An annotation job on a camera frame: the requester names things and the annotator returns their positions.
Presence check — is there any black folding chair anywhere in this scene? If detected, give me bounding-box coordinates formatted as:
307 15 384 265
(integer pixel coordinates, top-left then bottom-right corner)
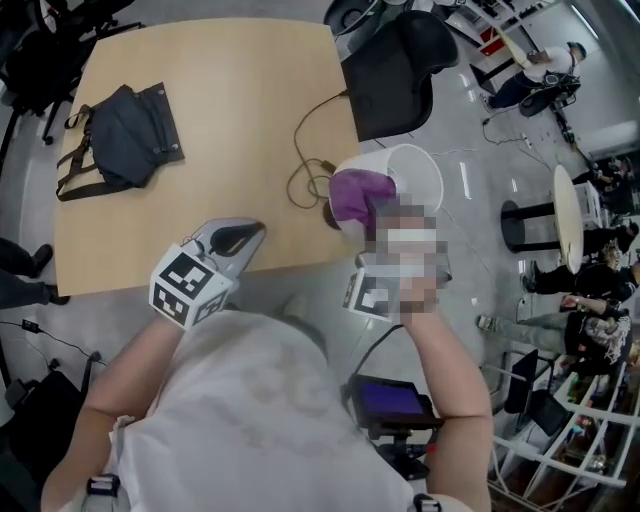
480 348 572 437

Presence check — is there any dark shoulder bag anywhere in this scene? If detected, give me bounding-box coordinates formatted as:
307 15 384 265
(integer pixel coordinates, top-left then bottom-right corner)
55 81 187 203

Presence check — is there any white lamp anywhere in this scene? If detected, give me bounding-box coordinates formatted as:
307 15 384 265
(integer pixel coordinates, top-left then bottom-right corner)
322 143 445 247

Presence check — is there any black equipment case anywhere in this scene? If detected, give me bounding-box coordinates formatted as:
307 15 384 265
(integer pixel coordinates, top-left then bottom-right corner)
0 367 91 484

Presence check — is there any purple cloth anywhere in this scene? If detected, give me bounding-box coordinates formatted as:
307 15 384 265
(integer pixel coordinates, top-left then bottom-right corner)
327 168 399 227

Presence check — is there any round white table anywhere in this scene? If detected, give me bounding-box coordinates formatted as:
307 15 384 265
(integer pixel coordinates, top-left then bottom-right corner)
500 164 587 275

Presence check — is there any person's white shirt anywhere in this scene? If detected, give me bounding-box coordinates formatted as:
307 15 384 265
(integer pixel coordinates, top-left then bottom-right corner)
106 293 417 512

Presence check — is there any person's right forearm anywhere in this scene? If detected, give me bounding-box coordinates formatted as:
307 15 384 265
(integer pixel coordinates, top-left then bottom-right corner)
401 279 497 512

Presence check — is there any person's left forearm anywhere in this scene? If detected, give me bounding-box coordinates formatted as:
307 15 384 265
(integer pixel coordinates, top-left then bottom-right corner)
41 310 187 512

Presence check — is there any black camera monitor rig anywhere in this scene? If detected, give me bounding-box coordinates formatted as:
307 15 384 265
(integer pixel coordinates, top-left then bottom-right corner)
342 371 447 482

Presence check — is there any black power adapter with cable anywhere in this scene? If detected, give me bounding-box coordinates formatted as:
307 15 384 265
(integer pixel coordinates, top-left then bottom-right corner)
0 318 104 366

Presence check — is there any white wire shelf rack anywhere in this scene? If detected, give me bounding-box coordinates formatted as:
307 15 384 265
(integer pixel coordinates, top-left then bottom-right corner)
485 339 640 512

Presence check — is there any black mesh office chair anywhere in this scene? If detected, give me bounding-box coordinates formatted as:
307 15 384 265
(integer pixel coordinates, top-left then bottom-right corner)
0 0 147 147

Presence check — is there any brown cable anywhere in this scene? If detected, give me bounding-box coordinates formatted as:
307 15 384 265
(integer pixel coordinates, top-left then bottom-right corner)
285 88 350 211

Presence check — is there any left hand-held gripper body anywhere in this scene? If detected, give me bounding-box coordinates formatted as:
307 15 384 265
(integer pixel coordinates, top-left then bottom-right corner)
148 216 267 332

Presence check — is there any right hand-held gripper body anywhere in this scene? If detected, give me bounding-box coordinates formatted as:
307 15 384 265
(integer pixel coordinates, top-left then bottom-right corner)
341 203 453 327

